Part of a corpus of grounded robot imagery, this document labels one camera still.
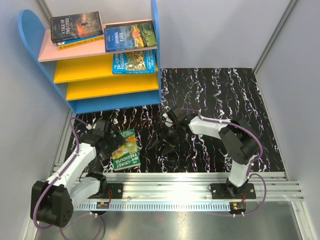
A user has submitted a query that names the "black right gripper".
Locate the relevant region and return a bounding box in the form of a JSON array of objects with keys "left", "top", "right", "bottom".
[{"left": 148, "top": 122, "right": 182, "bottom": 157}]

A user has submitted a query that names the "green 104-Storey Treehouse book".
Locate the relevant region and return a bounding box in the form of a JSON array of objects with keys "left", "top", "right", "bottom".
[{"left": 112, "top": 129, "right": 141, "bottom": 171}]

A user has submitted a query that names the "blue 26-Storey Treehouse book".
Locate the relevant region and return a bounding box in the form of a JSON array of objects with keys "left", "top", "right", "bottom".
[{"left": 112, "top": 49, "right": 156, "bottom": 75}]

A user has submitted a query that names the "blue Animal Farm book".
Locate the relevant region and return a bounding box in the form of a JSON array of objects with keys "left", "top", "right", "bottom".
[{"left": 104, "top": 20, "right": 157, "bottom": 53}]

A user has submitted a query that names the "blue treehouse paperback book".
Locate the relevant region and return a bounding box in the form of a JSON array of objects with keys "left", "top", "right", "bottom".
[{"left": 56, "top": 34, "right": 104, "bottom": 51}]

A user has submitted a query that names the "dark Tale Of Two Cities book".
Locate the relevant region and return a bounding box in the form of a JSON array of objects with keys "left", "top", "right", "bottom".
[{"left": 50, "top": 11, "right": 103, "bottom": 44}]

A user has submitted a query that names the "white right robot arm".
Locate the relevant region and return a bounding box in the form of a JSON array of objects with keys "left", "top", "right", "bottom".
[{"left": 150, "top": 106, "right": 263, "bottom": 199}]

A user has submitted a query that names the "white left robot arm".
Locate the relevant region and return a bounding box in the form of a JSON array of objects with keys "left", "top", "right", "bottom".
[{"left": 30, "top": 119, "right": 126, "bottom": 230}]

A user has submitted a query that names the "colourful wooden bookshelf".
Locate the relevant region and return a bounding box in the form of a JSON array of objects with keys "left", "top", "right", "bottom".
[{"left": 18, "top": 9, "right": 161, "bottom": 114}]

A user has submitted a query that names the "black marble pattern mat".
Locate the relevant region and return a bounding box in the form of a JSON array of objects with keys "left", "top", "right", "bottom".
[{"left": 74, "top": 68, "right": 285, "bottom": 173}]

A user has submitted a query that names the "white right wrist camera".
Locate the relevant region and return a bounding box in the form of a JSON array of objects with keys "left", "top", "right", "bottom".
[{"left": 161, "top": 113, "right": 173, "bottom": 128}]

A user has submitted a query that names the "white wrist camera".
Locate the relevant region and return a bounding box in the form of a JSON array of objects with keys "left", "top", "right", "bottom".
[
  {"left": 161, "top": 113, "right": 173, "bottom": 128},
  {"left": 85, "top": 123, "right": 96, "bottom": 130}
]

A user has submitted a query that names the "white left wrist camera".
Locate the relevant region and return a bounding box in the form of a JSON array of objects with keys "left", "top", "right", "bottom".
[{"left": 85, "top": 123, "right": 96, "bottom": 130}]

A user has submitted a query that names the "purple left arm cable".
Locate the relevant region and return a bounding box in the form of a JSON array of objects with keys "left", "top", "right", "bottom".
[{"left": 33, "top": 116, "right": 105, "bottom": 240}]

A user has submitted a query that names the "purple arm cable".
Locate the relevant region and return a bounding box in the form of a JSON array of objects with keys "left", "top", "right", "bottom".
[
  {"left": 33, "top": 116, "right": 105, "bottom": 240},
  {"left": 181, "top": 107, "right": 268, "bottom": 217}
]

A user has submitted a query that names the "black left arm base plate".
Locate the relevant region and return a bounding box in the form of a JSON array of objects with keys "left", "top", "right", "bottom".
[{"left": 101, "top": 182, "right": 124, "bottom": 200}]

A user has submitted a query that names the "white slotted cable duct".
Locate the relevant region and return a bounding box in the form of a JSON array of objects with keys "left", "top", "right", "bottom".
[{"left": 75, "top": 200, "right": 231, "bottom": 212}]

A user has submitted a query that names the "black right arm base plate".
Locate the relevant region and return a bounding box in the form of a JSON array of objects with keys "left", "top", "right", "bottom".
[{"left": 209, "top": 183, "right": 257, "bottom": 200}]

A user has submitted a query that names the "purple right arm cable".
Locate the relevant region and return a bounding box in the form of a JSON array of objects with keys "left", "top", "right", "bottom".
[{"left": 181, "top": 107, "right": 268, "bottom": 217}]

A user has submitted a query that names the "aluminium mounting rail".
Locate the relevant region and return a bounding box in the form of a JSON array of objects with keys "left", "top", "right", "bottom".
[{"left": 105, "top": 172, "right": 304, "bottom": 202}]

